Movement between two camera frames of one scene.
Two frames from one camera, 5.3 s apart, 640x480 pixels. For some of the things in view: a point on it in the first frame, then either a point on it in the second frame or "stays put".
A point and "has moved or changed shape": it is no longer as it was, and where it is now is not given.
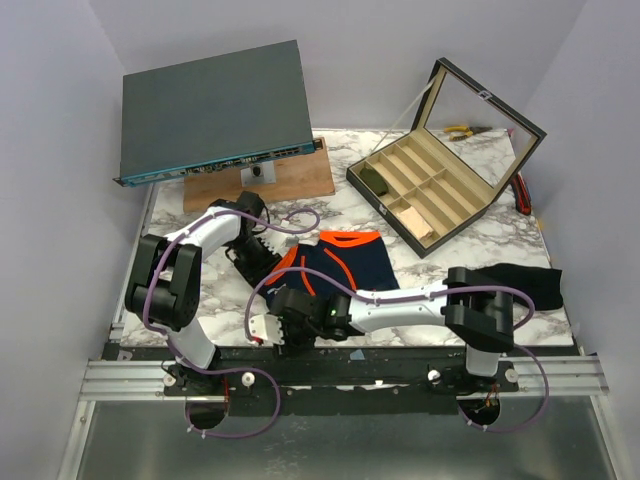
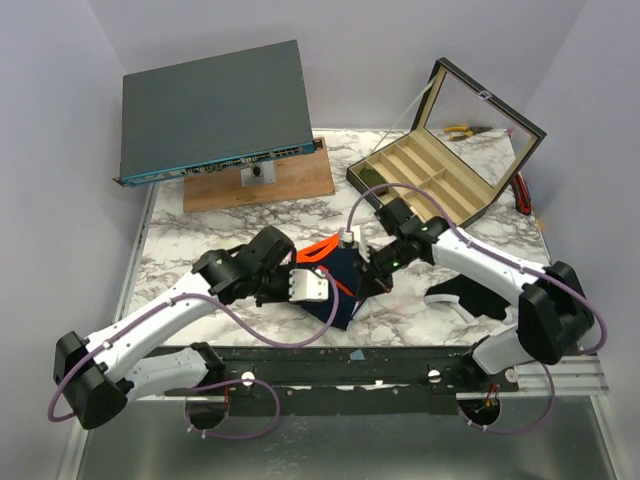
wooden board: x=300 y=176 stays put
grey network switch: x=215 y=115 stays put
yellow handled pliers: x=467 y=131 stays put
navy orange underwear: x=342 y=262 has moved or changed shape
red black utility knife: x=521 y=195 stays put
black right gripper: x=292 y=337 to x=373 y=268
